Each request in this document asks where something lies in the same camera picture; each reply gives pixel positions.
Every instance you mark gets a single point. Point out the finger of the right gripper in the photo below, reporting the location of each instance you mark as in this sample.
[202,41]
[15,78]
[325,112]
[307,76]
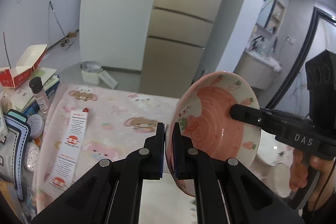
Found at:
[250,116]

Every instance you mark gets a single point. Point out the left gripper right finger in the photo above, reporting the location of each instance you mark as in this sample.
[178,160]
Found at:
[226,191]

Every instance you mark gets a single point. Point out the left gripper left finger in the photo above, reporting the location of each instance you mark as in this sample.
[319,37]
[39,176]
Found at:
[110,192]

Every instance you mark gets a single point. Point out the white plate with cartoon print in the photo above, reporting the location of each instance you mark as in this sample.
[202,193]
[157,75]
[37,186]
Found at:
[273,161]

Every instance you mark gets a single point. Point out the pink strawberry ceramic bowl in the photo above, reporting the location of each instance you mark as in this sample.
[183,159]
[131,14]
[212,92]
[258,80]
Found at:
[203,115]

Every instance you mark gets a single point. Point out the white plate with life text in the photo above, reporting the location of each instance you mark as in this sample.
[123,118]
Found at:
[163,202]

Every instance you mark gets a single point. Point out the person's right hand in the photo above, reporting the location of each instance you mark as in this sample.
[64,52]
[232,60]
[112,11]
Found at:
[320,206]

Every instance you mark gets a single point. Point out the beige bathroom vanity cabinet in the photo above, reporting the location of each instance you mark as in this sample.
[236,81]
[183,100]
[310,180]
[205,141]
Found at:
[259,71]

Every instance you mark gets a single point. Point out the white red paper leaflet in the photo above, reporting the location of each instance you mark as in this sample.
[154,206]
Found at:
[62,173]

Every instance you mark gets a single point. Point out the bathroom mirror cabinet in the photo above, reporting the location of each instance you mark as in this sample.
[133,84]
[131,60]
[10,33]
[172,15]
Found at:
[271,16]

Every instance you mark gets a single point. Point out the white round jar lid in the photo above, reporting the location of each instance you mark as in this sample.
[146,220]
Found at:
[37,124]

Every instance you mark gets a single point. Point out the grey blue stitched bag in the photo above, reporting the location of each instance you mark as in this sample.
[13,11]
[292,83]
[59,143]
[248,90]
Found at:
[13,150]

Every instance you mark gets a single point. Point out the white box on floor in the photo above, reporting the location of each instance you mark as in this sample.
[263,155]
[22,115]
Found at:
[93,73]

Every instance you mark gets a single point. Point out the stack of books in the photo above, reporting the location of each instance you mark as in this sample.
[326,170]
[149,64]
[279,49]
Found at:
[24,95]

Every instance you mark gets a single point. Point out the gold three-door refrigerator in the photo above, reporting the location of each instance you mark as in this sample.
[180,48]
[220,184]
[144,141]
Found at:
[176,38]

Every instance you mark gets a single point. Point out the red white paper box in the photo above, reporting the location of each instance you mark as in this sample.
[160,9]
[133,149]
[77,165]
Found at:
[29,61]

